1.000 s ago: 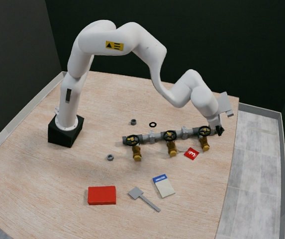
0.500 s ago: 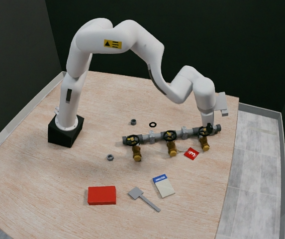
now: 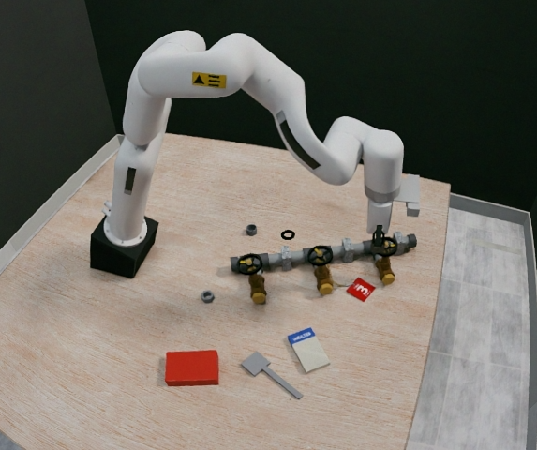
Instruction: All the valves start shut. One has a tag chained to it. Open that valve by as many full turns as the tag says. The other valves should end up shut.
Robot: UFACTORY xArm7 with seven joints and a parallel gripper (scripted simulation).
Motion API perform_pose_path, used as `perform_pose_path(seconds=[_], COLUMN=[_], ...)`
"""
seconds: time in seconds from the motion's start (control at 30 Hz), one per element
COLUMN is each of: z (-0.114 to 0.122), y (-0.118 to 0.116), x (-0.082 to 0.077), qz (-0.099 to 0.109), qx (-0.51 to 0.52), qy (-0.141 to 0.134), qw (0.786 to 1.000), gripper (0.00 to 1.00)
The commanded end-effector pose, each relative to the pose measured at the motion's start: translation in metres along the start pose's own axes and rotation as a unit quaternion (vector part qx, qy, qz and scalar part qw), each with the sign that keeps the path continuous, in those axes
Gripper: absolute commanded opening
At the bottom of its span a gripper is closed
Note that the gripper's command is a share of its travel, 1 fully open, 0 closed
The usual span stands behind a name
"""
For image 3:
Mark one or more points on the grey t-shaped pipe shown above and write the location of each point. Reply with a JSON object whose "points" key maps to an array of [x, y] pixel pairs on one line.
{"points": [[325, 285]]}

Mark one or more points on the red square tag with chain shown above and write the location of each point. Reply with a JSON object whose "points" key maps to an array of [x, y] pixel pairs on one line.
{"points": [[360, 290]]}

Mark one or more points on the black rubber ring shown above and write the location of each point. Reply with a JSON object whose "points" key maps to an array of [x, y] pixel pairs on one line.
{"points": [[288, 231]]}

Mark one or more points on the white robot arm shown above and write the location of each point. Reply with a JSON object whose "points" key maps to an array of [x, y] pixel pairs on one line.
{"points": [[189, 71]]}

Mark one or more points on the red rectangular block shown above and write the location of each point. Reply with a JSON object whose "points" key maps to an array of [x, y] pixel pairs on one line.
{"points": [[192, 368]]}

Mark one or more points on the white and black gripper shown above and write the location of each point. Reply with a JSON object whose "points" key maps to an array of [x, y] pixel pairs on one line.
{"points": [[378, 213]]}

